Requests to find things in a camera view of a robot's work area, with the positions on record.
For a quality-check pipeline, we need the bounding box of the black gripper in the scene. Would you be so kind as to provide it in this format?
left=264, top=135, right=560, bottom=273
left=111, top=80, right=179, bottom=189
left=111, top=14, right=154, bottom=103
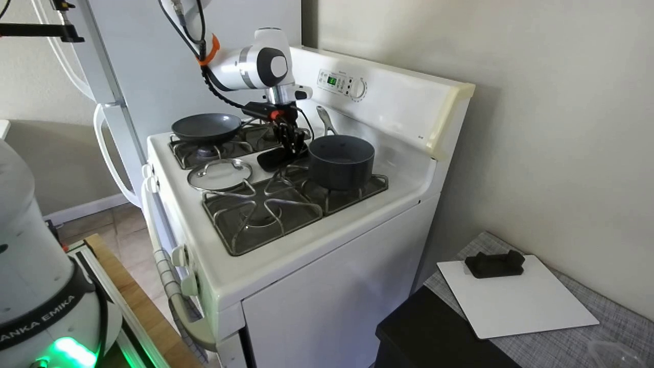
left=268, top=105, right=307, bottom=166

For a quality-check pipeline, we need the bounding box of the black oven mitt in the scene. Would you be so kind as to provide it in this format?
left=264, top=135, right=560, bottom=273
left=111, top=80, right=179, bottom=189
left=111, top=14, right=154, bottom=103
left=257, top=148, right=309, bottom=171

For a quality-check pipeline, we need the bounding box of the clear glass pot lid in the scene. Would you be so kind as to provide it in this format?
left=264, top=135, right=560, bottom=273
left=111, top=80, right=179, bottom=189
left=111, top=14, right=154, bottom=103
left=186, top=161, right=252, bottom=192

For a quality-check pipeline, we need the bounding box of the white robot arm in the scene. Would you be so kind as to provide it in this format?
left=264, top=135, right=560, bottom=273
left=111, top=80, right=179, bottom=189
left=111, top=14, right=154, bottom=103
left=157, top=0, right=310, bottom=167

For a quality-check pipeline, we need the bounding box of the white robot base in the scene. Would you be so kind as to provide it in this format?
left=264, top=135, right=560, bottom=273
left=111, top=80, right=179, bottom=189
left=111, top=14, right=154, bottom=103
left=0, top=142, right=121, bottom=368

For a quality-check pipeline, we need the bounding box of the black saucepan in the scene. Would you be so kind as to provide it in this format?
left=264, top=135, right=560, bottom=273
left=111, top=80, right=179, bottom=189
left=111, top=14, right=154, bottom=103
left=309, top=107, right=374, bottom=191

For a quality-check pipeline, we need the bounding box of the right burner grate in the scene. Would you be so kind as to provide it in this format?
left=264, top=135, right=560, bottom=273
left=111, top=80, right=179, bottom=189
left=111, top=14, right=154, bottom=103
left=202, top=166, right=388, bottom=258

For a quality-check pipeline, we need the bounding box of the burner grate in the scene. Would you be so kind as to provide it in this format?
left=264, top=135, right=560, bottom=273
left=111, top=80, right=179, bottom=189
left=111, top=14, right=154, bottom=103
left=202, top=166, right=388, bottom=258
left=167, top=119, right=285, bottom=169

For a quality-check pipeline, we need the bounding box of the grey frying pan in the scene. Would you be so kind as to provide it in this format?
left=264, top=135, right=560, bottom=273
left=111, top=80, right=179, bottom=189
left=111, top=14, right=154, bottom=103
left=172, top=112, right=253, bottom=144

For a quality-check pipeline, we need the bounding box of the left burner grate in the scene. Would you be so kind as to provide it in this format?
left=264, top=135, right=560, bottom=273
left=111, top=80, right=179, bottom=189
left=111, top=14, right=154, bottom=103
left=167, top=119, right=285, bottom=169

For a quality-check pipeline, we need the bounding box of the white gas stove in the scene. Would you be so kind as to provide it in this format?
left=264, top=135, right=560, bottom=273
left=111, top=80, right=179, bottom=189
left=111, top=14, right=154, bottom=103
left=144, top=50, right=474, bottom=368

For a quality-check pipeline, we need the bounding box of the white refrigerator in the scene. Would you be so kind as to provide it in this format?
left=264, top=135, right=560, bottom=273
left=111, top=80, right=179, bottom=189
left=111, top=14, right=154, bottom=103
left=29, top=0, right=303, bottom=210

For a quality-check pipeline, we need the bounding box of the small black object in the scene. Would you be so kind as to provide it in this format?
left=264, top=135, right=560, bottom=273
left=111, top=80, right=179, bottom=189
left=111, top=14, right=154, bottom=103
left=464, top=252, right=526, bottom=279

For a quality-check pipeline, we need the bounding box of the black bin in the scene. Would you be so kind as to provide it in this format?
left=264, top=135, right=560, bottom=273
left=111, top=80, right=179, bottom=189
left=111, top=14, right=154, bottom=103
left=374, top=286, right=519, bottom=368

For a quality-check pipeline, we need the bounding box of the wooden edged cart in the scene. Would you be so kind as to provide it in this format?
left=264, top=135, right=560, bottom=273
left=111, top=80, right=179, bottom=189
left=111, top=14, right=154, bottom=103
left=70, top=235, right=202, bottom=368

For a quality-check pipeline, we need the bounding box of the white board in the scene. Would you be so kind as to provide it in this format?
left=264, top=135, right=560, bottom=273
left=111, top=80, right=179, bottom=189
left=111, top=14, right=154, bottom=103
left=438, top=256, right=599, bottom=340

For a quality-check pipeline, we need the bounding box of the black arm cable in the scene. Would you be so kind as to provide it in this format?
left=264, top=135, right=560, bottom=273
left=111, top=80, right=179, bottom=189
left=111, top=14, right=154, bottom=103
left=157, top=0, right=317, bottom=142

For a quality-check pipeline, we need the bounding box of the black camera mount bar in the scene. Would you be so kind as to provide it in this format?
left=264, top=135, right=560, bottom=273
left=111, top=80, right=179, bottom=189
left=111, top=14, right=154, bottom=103
left=0, top=0, right=83, bottom=42

